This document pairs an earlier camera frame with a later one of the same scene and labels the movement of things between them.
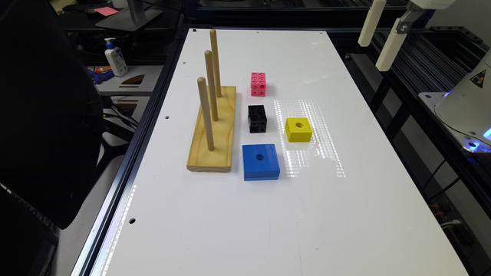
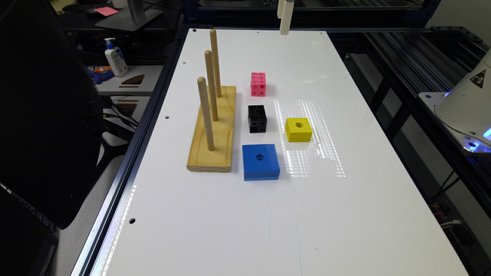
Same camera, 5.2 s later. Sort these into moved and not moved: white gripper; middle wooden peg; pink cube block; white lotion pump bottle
Moved: white gripper
Not moved: white lotion pump bottle; pink cube block; middle wooden peg
